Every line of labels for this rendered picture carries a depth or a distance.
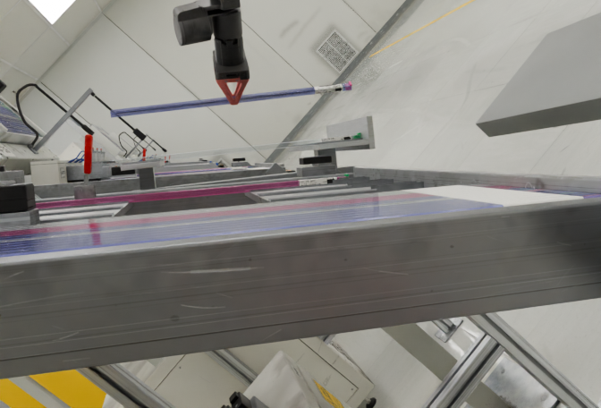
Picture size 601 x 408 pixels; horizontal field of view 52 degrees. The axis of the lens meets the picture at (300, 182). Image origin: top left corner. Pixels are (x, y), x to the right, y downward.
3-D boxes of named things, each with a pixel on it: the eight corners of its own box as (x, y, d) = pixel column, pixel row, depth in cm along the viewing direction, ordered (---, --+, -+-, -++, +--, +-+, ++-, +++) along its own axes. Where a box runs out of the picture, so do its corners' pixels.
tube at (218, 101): (350, 87, 133) (350, 82, 132) (351, 89, 132) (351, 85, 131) (111, 114, 126) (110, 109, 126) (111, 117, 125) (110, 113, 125)
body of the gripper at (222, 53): (216, 81, 120) (213, 46, 115) (213, 58, 128) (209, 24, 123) (249, 78, 121) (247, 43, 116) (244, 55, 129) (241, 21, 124)
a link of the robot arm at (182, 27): (238, -22, 110) (224, -33, 117) (176, -13, 106) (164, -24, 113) (245, 41, 117) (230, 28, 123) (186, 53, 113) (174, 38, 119)
